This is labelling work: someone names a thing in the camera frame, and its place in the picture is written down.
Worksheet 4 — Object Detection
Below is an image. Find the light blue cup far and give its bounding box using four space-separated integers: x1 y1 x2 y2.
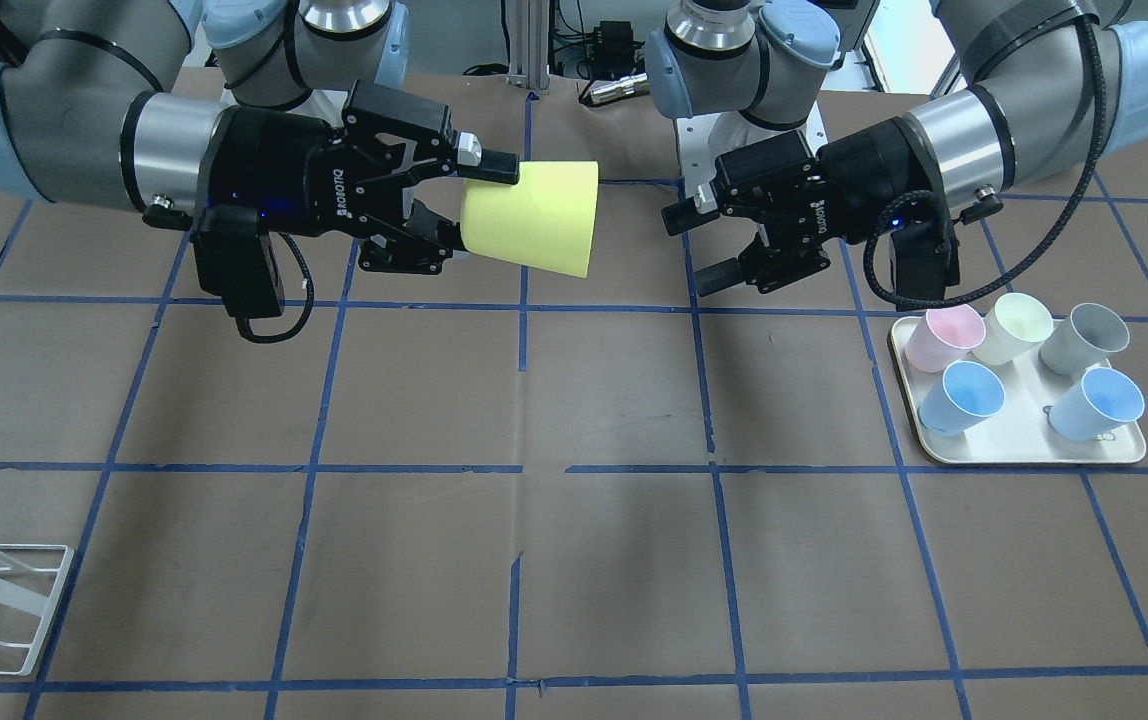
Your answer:
917 361 1007 438

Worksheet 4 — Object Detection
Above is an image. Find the light blue cup near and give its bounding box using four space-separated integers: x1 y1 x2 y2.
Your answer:
1048 366 1146 441

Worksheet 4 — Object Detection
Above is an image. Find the cream plastic cup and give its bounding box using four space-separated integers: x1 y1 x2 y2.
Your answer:
972 292 1054 366

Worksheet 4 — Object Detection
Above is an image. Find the pink plastic cup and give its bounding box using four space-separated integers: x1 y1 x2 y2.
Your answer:
903 305 986 374

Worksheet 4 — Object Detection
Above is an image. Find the grey plastic cup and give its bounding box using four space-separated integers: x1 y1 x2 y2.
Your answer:
1037 302 1131 377

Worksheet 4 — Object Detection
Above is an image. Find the beige plastic tray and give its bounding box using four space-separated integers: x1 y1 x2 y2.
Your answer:
889 316 1147 465

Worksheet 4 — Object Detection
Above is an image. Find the yellow plastic cup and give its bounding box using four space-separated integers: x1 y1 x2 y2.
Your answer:
461 161 600 278

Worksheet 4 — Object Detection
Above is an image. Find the aluminium frame post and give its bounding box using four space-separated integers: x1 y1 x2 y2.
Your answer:
501 0 554 95

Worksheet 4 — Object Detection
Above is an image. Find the light blue cup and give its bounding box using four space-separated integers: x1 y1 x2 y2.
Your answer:
1048 366 1146 441
917 361 1007 438

